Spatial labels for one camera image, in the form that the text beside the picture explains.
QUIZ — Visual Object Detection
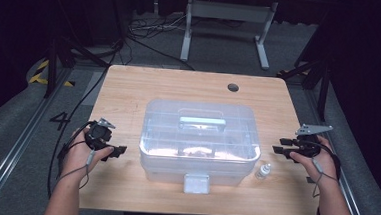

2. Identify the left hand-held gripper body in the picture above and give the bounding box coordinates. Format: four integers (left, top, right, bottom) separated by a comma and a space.
85, 115, 118, 153

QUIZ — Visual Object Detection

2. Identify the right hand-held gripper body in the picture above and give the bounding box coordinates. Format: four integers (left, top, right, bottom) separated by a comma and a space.
290, 123, 335, 160

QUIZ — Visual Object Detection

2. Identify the small white bottle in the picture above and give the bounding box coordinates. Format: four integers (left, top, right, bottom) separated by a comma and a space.
253, 162, 272, 182

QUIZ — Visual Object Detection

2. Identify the clear plastic storage box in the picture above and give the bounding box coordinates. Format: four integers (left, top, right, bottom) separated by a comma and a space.
135, 98, 265, 199

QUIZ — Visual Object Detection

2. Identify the person's right hand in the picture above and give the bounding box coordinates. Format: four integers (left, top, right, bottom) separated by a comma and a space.
288, 133, 342, 190

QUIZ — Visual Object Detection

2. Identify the person's left hand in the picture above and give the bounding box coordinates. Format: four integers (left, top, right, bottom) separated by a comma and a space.
61, 126, 116, 184

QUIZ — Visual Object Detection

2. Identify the black tripod stand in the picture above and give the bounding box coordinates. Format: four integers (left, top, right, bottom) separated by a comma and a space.
43, 35, 115, 104
273, 52, 334, 123

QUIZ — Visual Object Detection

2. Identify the yellow black hazard tape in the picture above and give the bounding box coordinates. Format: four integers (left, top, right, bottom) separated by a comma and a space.
28, 58, 77, 88

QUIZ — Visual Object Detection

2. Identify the grey left wrist strap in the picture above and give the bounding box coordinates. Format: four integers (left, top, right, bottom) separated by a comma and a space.
56, 145, 98, 192

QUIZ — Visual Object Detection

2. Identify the grey wrist strap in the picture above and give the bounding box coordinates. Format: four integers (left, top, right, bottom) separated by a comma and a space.
308, 156, 342, 201
56, 145, 98, 192

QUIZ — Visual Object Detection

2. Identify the grey right wrist strap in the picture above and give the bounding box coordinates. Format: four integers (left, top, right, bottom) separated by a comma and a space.
308, 156, 342, 201

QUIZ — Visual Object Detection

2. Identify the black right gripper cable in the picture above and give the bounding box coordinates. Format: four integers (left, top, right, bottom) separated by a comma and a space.
300, 139, 345, 215

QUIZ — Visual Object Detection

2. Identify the bundle of floor cables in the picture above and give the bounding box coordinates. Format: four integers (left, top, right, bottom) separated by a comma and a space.
125, 9, 199, 72

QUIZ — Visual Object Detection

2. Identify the grey metal desk frame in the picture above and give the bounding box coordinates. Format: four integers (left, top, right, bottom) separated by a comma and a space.
179, 0, 280, 72

